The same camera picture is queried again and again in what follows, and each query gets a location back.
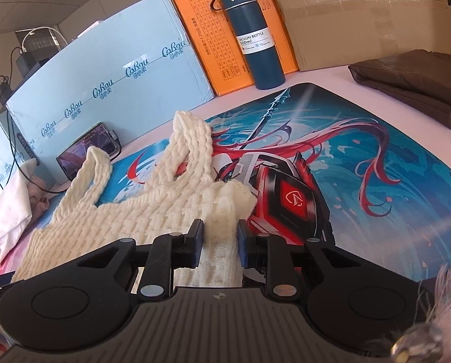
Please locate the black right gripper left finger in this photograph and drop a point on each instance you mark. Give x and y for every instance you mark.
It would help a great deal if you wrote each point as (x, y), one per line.
(89, 299)

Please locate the black power adapter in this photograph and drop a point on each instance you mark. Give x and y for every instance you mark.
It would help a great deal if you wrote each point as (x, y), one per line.
(27, 64)

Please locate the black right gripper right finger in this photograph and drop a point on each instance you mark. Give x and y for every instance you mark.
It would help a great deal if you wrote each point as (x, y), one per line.
(348, 300)

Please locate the folded dark brown garment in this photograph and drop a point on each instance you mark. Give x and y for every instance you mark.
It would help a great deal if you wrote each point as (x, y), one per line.
(418, 78)

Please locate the orange cardboard box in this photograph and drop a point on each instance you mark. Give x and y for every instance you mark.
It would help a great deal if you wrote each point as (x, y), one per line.
(217, 47)

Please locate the cream knitted vest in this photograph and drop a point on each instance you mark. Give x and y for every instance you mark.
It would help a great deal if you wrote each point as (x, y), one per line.
(180, 189)

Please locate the anime printed desk mat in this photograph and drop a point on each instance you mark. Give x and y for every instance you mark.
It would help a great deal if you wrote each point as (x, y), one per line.
(322, 167)

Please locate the white cloth bag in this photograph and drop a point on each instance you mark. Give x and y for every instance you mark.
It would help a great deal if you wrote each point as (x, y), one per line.
(15, 213)

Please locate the large light blue box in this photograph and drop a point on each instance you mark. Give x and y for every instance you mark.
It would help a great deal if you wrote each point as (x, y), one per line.
(132, 73)

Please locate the brown cardboard box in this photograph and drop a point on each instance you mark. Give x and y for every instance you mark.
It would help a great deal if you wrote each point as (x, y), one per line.
(332, 33)

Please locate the dark blue thermos bottle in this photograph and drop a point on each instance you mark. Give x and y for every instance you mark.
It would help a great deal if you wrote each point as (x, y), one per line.
(255, 41)

